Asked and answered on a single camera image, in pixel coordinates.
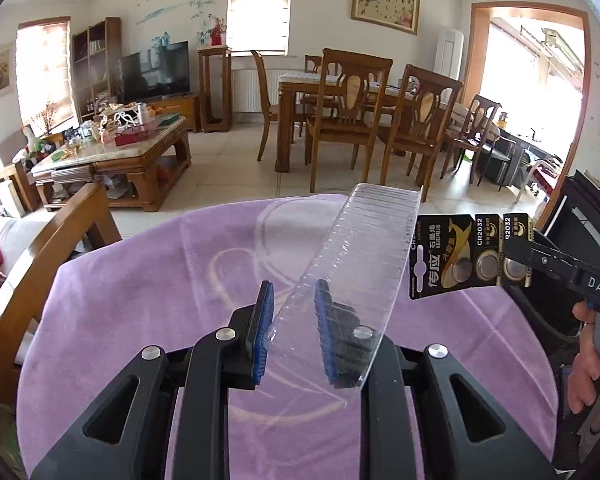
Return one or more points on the dried flower branches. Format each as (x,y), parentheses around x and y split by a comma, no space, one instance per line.
(45,117)

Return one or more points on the framed floral painting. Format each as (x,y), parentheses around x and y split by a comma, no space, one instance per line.
(385,6)

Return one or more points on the white curly ornament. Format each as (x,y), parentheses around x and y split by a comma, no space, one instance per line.
(125,120)

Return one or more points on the green box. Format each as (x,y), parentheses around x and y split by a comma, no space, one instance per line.
(169,120)

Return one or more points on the wooden dining table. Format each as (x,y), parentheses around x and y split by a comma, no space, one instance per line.
(300,80)

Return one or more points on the wooden television stand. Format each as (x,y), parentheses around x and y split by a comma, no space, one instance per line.
(180,110)

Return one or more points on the person's right hand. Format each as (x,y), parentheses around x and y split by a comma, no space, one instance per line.
(595,375)

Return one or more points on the purple tablecloth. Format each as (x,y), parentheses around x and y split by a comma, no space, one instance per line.
(180,285)

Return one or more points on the window blind above radiator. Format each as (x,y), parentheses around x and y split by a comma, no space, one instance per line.
(260,15)

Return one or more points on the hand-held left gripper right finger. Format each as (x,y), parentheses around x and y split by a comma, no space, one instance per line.
(387,375)

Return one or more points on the wooden sofa with white cushion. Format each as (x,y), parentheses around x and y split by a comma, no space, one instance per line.
(55,260)

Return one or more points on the wooden armchair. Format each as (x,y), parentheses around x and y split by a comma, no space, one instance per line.
(15,180)

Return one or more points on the white plush toy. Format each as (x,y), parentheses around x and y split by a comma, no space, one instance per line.
(32,140)

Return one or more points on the red vase with flowers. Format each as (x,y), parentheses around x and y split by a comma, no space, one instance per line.
(216,35)

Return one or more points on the window blind beside bookshelf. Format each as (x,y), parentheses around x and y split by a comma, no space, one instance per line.
(45,70)

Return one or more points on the wooden dining chair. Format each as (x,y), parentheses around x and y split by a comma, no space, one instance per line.
(480,115)
(352,90)
(312,62)
(260,85)
(427,105)

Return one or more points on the white bottle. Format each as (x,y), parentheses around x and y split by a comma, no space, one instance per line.
(142,114)

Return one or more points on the clear plastic tray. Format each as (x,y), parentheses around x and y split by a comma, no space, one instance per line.
(360,240)

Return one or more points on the white wall radiator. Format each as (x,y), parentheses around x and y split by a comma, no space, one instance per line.
(250,90)

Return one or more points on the tall wooden plant stand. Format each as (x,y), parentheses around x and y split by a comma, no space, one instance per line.
(214,50)

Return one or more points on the black television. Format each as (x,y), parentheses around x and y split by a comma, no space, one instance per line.
(155,70)

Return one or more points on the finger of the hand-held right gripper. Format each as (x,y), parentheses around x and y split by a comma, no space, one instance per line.
(540,257)

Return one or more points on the red box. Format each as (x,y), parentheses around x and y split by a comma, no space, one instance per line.
(130,138)

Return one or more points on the wooden bookshelf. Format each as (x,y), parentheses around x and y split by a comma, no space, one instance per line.
(97,60)

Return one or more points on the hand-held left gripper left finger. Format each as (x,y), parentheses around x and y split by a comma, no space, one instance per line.
(260,330)

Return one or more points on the black button battery card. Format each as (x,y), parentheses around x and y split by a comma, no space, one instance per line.
(445,260)

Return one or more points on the white standing air conditioner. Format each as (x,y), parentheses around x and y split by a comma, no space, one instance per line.
(451,55)

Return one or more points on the wooden coffee table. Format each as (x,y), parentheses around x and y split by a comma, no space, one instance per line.
(130,160)

